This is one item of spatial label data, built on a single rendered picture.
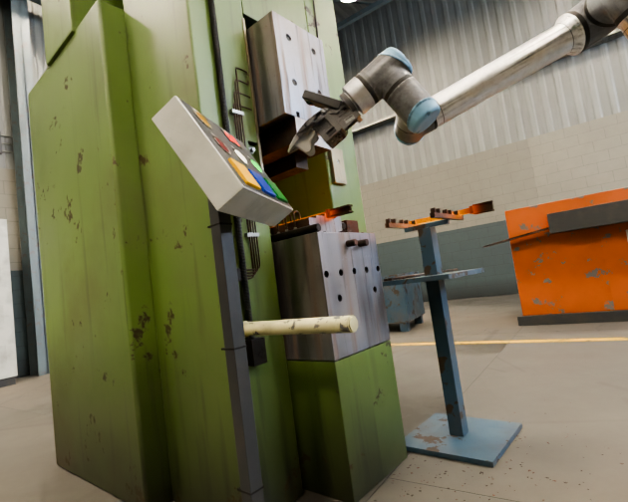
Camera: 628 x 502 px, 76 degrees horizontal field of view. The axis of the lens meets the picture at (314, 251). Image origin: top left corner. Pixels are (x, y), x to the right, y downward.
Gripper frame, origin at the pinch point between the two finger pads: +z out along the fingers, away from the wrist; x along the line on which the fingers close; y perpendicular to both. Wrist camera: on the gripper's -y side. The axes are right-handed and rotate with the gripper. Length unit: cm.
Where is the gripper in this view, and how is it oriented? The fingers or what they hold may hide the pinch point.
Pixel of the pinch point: (290, 147)
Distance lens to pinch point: 114.5
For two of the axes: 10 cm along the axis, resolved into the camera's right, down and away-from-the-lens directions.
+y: 5.9, 7.8, -2.0
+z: -7.6, 6.2, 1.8
